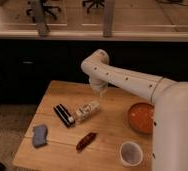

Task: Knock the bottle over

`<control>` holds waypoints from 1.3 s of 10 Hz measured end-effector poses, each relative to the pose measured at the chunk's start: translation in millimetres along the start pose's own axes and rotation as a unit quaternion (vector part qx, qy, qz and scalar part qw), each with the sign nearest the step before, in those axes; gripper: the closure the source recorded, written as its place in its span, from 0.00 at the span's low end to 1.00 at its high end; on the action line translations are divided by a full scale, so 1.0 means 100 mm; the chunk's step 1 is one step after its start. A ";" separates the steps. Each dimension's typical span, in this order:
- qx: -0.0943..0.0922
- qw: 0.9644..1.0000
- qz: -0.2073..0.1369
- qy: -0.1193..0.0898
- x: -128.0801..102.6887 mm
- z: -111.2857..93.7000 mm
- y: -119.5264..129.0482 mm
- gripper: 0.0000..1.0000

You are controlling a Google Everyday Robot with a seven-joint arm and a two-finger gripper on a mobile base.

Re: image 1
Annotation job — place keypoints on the grey window post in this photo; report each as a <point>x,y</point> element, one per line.
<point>108,18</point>
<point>38,13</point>

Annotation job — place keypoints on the black office chair right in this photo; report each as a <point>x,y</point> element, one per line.
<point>97,3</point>

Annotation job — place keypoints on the orange bowl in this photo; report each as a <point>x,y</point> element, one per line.
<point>140,118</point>

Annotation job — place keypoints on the black rectangular box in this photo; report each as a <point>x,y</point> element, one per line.
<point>64,115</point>

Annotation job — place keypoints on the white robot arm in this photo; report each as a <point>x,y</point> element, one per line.
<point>170,100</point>

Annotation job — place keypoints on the grey window post left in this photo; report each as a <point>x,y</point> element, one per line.
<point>38,13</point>

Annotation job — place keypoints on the grey window post right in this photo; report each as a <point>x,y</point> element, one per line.
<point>108,18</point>

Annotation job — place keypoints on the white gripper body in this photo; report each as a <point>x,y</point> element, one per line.
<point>98,86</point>

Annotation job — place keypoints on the black office chair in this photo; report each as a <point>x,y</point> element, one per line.
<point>46,9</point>
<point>97,3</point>

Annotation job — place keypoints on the black office chair left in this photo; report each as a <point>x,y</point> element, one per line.
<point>46,9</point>

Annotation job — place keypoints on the white paper cup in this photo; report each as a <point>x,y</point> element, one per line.
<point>131,154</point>

